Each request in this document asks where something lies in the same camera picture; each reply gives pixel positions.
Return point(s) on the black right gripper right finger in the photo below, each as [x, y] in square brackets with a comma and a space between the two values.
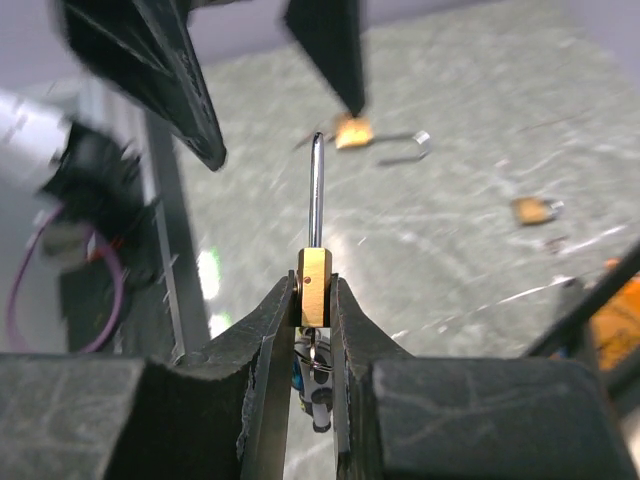
[398, 416]

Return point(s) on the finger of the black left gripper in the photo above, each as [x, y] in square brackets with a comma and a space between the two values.
[144, 48]
[329, 32]

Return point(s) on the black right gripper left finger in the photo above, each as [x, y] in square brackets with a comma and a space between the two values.
[219, 413]

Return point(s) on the small brass padlock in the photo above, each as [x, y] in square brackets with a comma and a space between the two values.
[314, 261]

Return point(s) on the medium brass padlock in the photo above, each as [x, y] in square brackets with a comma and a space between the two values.
[531, 210]

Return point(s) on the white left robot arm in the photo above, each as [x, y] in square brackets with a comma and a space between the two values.
[44, 150]

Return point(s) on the large brass padlock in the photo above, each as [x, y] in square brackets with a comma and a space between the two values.
[353, 133]

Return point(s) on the orange nut bag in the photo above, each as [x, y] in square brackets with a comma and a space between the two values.
[616, 326]

